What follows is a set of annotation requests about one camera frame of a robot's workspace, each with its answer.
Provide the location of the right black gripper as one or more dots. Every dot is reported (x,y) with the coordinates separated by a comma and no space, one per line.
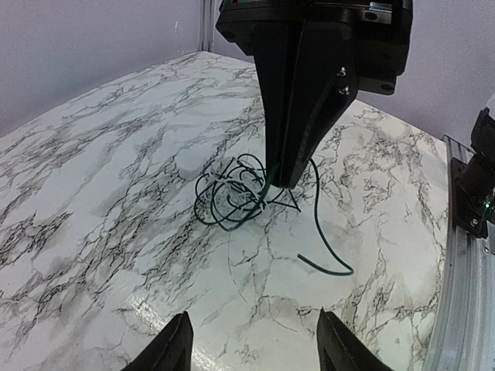
(324,81)

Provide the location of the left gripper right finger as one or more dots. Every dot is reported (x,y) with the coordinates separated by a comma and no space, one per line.
(340,350)

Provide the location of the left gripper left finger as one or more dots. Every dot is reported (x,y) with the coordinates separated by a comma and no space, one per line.
(170,350)

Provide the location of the right aluminium frame post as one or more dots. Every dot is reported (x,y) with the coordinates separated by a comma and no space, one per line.
(207,23)

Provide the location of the front aluminium rail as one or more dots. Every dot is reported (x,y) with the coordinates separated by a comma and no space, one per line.
(462,336)

